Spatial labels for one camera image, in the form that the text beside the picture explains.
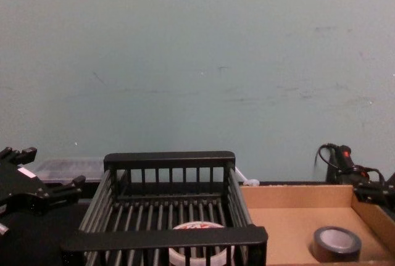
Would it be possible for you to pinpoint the roll of silver tape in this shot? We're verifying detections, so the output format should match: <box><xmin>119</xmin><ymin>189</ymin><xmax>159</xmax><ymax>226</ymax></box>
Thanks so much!
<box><xmin>309</xmin><ymin>225</ymin><xmax>363</xmax><ymax>263</ymax></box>

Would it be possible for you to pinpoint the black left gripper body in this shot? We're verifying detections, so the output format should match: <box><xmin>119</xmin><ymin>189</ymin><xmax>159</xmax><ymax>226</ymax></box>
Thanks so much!
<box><xmin>0</xmin><ymin>160</ymin><xmax>52</xmax><ymax>217</ymax></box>

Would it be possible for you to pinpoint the small white three-armed plastic piece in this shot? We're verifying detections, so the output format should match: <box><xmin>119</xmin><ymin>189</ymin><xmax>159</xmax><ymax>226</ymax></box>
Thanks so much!
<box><xmin>234</xmin><ymin>167</ymin><xmax>260</xmax><ymax>187</ymax></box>

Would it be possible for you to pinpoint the black rack with steel bars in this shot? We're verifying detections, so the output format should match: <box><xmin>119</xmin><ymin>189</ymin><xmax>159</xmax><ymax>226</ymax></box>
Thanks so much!
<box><xmin>60</xmin><ymin>151</ymin><xmax>268</xmax><ymax>266</ymax></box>

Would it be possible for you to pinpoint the shallow brown cardboard tray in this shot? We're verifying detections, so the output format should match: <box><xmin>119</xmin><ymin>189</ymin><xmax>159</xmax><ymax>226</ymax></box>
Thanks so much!
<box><xmin>239</xmin><ymin>184</ymin><xmax>395</xmax><ymax>266</ymax></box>

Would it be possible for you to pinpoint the clear plastic case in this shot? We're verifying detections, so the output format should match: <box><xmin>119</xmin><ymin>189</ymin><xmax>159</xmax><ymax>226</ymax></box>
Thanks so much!
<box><xmin>32</xmin><ymin>157</ymin><xmax>106</xmax><ymax>184</ymax></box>

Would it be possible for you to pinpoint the roll of white tape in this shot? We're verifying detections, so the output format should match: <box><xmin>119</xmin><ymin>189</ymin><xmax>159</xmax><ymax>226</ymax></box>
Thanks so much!
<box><xmin>168</xmin><ymin>221</ymin><xmax>236</xmax><ymax>266</ymax></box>

